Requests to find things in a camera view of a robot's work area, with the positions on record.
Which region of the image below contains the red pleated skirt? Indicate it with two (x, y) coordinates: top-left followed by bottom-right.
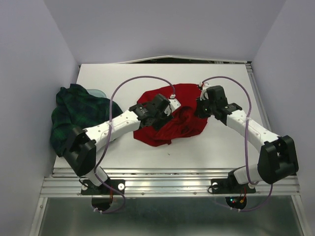
(133, 84), (208, 147)

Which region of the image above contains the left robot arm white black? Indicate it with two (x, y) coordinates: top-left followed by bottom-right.
(63, 94), (181, 195)

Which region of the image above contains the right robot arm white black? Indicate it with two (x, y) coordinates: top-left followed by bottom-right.
(196, 83), (299, 194)

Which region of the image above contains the green plaid skirt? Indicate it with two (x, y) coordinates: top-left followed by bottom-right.
(50, 84), (126, 158)

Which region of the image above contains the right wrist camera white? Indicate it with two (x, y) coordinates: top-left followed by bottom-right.
(198, 82), (210, 101)

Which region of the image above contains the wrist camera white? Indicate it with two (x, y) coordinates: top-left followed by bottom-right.
(164, 98), (181, 116)
(198, 82), (210, 101)

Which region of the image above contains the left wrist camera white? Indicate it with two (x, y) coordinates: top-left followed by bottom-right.
(164, 98), (181, 116)

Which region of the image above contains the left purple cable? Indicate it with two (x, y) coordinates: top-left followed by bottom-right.
(91, 75), (176, 214)

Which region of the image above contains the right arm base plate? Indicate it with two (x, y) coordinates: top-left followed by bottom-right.
(207, 178), (256, 195)

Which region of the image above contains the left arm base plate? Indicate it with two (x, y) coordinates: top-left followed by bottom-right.
(79, 179), (125, 196)

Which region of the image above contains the aluminium frame rail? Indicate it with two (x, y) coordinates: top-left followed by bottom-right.
(29, 63), (306, 236)

